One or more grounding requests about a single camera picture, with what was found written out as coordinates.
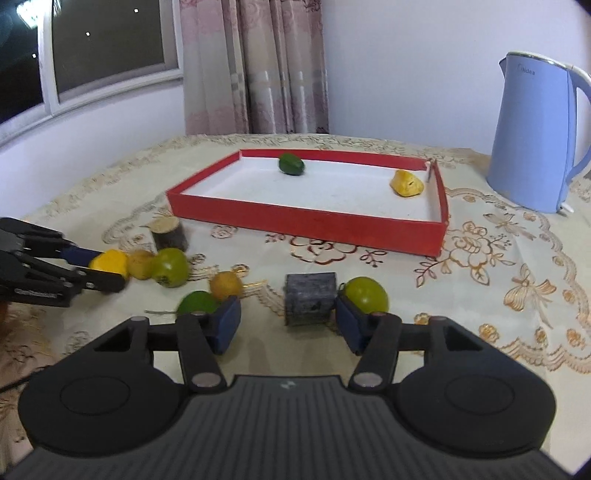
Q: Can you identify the small brown longan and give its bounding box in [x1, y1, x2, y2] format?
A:
[127, 250, 156, 281]
[210, 271, 244, 301]

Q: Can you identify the cut eggplant piece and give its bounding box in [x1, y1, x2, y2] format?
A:
[284, 272, 338, 328]
[150, 217, 188, 253]

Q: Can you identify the light blue electric kettle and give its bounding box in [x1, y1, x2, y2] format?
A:
[486, 52, 591, 214]

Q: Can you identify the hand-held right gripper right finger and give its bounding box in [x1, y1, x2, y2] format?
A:
[335, 295, 483, 393]

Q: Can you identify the red shallow box tray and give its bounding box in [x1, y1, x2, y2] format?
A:
[166, 148, 450, 257]

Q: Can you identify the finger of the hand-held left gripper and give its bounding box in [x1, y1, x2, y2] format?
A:
[18, 231, 105, 268]
[16, 257, 126, 308]

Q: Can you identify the green apple fruit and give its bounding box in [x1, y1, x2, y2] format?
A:
[151, 248, 191, 288]

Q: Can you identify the yellow bell pepper piece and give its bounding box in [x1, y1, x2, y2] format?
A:
[89, 249, 130, 280]
[389, 169, 424, 198]

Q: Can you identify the white framed window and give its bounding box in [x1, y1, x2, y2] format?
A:
[0, 0, 183, 139]

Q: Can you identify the round green citrus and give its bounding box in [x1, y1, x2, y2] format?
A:
[344, 276, 389, 315]

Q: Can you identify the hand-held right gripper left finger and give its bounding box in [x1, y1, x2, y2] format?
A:
[95, 295, 242, 393]

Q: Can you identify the green bell pepper piece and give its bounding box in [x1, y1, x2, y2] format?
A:
[177, 291, 222, 317]
[278, 154, 306, 176]

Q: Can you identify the pink patterned curtain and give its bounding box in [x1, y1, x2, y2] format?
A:
[179, 0, 329, 136]

